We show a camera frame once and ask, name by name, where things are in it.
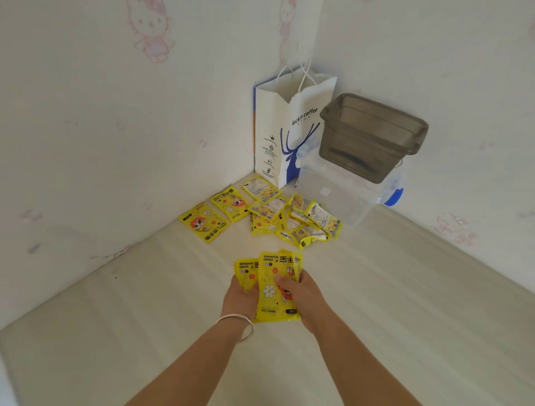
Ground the person's right hand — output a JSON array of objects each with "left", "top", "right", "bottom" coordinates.
[{"left": 274, "top": 269, "right": 335, "bottom": 335}]

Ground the person's left hand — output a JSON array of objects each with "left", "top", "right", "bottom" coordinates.
[{"left": 220, "top": 274, "right": 260, "bottom": 323}]

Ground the person's left forearm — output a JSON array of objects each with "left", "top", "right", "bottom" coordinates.
[{"left": 125, "top": 320, "right": 251, "bottom": 406}]

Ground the person's right forearm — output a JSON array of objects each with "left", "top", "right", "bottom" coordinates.
[{"left": 313, "top": 311, "right": 423, "bottom": 406}]

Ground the clear plastic storage box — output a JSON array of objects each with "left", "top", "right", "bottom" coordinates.
[{"left": 294, "top": 148, "right": 405, "bottom": 226}]

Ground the white paper bag blue deer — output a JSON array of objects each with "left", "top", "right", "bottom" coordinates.
[{"left": 252, "top": 62, "right": 338, "bottom": 190}]

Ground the light wooden table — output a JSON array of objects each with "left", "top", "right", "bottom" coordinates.
[{"left": 0, "top": 171, "right": 535, "bottom": 406}]

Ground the grey translucent plastic box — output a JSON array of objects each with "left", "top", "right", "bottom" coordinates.
[{"left": 319, "top": 93, "right": 430, "bottom": 185}]

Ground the silver bracelet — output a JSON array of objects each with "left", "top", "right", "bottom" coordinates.
[{"left": 215, "top": 313, "right": 255, "bottom": 344}]

